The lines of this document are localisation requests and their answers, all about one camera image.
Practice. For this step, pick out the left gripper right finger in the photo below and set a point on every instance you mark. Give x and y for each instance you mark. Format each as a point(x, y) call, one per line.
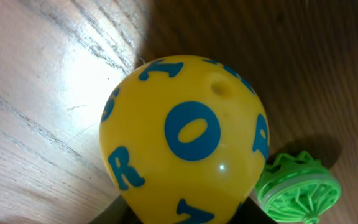
point(249, 212)

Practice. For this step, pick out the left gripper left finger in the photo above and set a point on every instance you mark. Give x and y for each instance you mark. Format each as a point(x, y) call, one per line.
point(118, 212)

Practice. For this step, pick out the green ridged disc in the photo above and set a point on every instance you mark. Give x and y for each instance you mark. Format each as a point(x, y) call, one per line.
point(296, 189)

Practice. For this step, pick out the yellow letter ball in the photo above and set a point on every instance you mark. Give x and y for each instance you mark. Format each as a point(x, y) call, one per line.
point(184, 139)

